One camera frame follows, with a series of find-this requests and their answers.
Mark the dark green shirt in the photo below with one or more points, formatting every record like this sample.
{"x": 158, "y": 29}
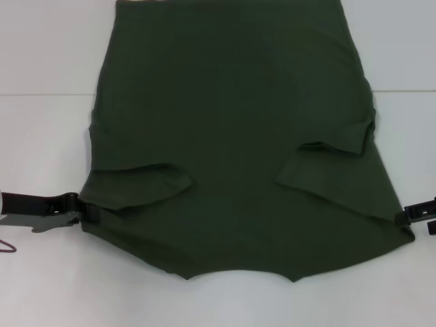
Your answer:
{"x": 231, "y": 143}

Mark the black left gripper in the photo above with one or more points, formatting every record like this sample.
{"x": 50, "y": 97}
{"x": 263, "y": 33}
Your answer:
{"x": 30, "y": 204}

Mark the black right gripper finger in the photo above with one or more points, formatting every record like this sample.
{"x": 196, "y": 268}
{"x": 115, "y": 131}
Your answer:
{"x": 417, "y": 211}
{"x": 432, "y": 227}

